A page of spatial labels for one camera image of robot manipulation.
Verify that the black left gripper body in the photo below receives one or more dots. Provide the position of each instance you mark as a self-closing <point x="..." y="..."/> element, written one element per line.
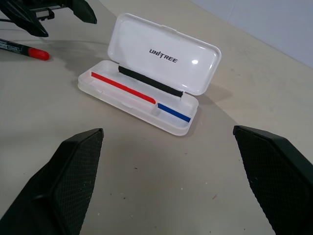
<point x="45" y="7"/>

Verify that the white plastic case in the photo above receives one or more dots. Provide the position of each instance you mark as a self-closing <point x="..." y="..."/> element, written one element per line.
<point x="161" y="51"/>

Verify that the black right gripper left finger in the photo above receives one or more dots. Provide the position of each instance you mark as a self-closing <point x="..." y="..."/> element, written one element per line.
<point x="63" y="181"/>

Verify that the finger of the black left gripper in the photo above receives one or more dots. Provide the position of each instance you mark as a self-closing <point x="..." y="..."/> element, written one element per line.
<point x="84" y="11"/>
<point x="23" y="17"/>

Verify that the black marker with red cap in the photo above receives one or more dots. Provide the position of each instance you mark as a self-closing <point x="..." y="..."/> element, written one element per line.
<point x="22" y="51"/>

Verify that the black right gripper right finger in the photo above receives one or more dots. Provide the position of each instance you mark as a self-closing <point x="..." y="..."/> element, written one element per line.
<point x="276" y="176"/>

